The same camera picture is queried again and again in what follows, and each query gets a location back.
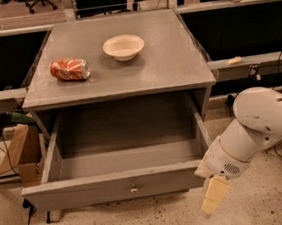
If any grey drawer cabinet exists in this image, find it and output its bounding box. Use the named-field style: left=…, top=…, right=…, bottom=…
left=13, top=4, right=222, bottom=145

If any green tool handle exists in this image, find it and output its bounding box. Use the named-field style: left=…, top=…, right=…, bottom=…
left=7, top=112, right=36, bottom=126

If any black metal stand leg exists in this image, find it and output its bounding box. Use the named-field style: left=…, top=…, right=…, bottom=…
left=46, top=212, right=52, bottom=224

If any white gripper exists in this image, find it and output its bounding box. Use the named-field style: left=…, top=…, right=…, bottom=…
left=195, top=137, right=249, bottom=217

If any white paper bowl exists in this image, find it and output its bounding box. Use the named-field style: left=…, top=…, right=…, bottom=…
left=103, top=34, right=145, bottom=61

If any grey top drawer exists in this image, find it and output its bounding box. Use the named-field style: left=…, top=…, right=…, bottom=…
left=23, top=92, right=211, bottom=212

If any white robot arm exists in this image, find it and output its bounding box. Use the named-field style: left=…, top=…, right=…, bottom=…
left=195, top=87, right=282, bottom=217

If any crushed orange soda can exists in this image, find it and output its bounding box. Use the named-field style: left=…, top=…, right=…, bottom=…
left=50, top=57, right=91, bottom=81

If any small cream scrap on rail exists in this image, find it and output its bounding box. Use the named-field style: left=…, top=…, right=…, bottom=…
left=226, top=56, right=242, bottom=65

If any cardboard box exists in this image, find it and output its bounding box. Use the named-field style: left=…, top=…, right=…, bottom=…
left=0, top=124, right=43, bottom=187

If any brass top drawer knob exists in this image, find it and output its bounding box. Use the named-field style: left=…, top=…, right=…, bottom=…
left=129, top=185, right=139, bottom=195

